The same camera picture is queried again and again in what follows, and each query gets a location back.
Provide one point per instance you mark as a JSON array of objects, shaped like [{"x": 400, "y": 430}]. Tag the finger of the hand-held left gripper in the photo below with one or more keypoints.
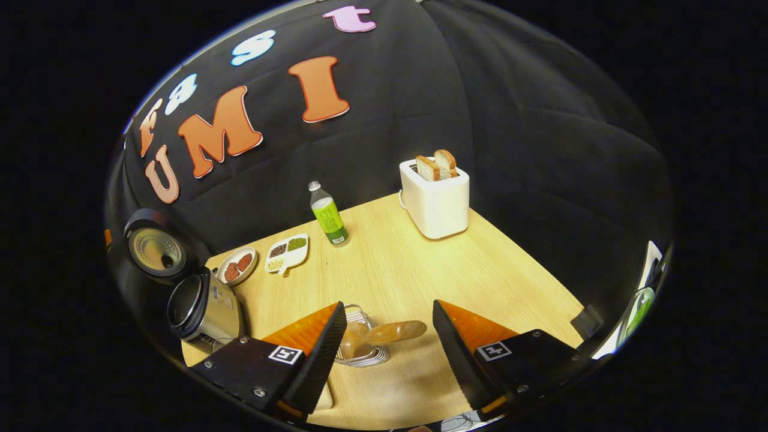
[{"x": 108, "y": 238}]

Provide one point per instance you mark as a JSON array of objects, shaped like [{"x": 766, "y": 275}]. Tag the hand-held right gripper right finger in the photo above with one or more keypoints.
[{"x": 459, "y": 360}]

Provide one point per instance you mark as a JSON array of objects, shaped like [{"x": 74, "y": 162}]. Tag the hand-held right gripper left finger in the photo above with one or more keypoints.
[{"x": 318, "y": 360}]

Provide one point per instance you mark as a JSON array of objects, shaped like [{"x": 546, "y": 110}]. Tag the brown wooden spoon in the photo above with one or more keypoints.
[{"x": 396, "y": 331}]

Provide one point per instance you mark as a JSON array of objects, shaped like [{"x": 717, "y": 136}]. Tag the silver black rice cooker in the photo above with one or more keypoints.
[{"x": 207, "y": 312}]

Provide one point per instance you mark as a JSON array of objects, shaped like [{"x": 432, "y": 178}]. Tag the clear glass tray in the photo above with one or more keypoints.
[{"x": 324, "y": 399}]

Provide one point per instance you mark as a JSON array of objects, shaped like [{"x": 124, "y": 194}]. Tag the pale yellow beans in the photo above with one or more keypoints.
[{"x": 275, "y": 264}]

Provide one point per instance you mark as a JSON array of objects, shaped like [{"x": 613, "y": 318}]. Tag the white divided grain dish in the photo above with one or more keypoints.
[{"x": 288, "y": 258}]

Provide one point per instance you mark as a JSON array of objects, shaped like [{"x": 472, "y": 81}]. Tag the white round plate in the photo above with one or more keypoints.
[{"x": 231, "y": 282}]

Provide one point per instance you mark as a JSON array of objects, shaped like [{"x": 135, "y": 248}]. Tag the dark brown beans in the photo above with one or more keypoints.
[{"x": 278, "y": 250}]

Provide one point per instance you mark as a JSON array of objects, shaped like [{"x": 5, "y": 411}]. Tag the green mung beans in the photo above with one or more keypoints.
[{"x": 296, "y": 244}]

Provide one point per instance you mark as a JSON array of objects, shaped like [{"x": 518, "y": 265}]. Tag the red meat slice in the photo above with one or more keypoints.
[
  {"x": 231, "y": 272},
  {"x": 244, "y": 262}
]

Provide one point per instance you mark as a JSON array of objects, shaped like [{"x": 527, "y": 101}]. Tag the small dark block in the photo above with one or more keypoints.
[{"x": 587, "y": 321}]

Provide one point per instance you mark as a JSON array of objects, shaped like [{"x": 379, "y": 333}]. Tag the green label water bottle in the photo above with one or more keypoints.
[{"x": 330, "y": 219}]

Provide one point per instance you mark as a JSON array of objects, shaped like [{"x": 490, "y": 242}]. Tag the white toaster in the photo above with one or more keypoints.
[{"x": 435, "y": 207}]

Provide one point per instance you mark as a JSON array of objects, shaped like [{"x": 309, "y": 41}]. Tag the black backdrop cloth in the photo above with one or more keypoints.
[{"x": 510, "y": 120}]

